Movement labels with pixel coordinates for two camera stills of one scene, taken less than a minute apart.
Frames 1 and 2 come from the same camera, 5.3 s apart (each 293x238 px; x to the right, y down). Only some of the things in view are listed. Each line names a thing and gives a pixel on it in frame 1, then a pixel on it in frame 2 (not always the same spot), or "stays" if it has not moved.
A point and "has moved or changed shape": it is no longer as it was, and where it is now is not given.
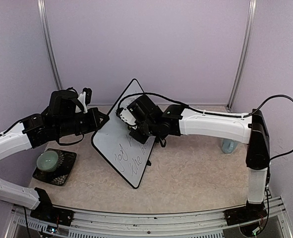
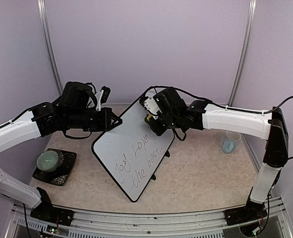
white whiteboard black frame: (126, 154) has moved or changed shape
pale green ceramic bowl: (47, 161) stays
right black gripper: (141, 139) → (157, 130)
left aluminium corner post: (43, 14) stays
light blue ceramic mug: (228, 146) stays
